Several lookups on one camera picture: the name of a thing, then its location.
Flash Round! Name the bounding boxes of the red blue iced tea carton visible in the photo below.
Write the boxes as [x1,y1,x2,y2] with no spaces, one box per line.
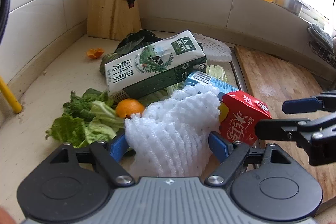
[185,71,272,146]

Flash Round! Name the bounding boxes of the large white foam fruit net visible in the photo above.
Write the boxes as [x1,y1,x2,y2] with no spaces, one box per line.
[125,84,221,177]

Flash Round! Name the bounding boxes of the green white milk carton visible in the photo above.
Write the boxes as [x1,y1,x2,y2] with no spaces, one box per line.
[105,30,207,102]

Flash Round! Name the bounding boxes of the wooden cutting board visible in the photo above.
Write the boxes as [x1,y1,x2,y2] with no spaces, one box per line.
[235,46,335,206]

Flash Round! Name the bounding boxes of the large orange peel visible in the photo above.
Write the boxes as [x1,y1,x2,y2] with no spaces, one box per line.
[116,98,145,119]

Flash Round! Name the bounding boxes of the green napa cabbage leaves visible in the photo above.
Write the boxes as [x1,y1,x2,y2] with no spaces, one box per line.
[46,88,124,148]

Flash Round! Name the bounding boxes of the pale yellow cabbage leaf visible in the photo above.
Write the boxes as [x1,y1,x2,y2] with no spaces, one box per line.
[206,65,227,82]

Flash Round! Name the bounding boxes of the small white foam net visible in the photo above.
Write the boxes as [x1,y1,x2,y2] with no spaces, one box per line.
[193,33,232,62]

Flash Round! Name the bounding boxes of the small orange peel piece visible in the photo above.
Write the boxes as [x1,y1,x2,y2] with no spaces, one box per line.
[86,48,105,60]

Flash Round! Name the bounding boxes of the dark green leafy vegetable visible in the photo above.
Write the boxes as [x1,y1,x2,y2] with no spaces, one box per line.
[99,30,161,76]

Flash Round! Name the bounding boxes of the wooden knife block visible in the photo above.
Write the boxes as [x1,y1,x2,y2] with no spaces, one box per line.
[87,0,142,41]

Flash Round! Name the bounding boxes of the wire dish rack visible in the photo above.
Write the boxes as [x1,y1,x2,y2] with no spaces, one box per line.
[307,23,335,68]

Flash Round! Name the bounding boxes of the yellow gas hose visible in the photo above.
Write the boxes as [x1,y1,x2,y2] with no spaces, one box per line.
[0,75,24,114]

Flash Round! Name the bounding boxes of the black cable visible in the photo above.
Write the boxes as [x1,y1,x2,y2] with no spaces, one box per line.
[0,0,12,44]

